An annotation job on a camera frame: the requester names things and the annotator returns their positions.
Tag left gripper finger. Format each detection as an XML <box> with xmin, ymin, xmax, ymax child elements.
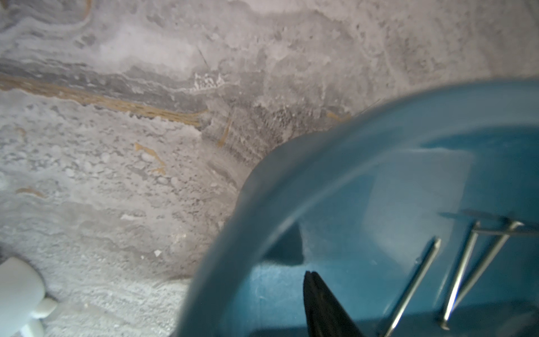
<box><xmin>303</xmin><ymin>271</ymin><xmax>363</xmax><ymax>337</ymax></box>

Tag teal plastic storage box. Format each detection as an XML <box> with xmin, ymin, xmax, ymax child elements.
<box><xmin>173</xmin><ymin>79</ymin><xmax>538</xmax><ymax>336</ymax></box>

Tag steel nail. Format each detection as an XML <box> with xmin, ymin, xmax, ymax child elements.
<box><xmin>473</xmin><ymin>229</ymin><xmax>539</xmax><ymax>237</ymax></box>
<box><xmin>380</xmin><ymin>237</ymin><xmax>442</xmax><ymax>337</ymax></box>
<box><xmin>454</xmin><ymin>221</ymin><xmax>524</xmax><ymax>308</ymax></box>

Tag white twin-bell alarm clock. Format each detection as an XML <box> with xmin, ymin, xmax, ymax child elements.
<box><xmin>1</xmin><ymin>257</ymin><xmax>58</xmax><ymax>337</ymax></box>

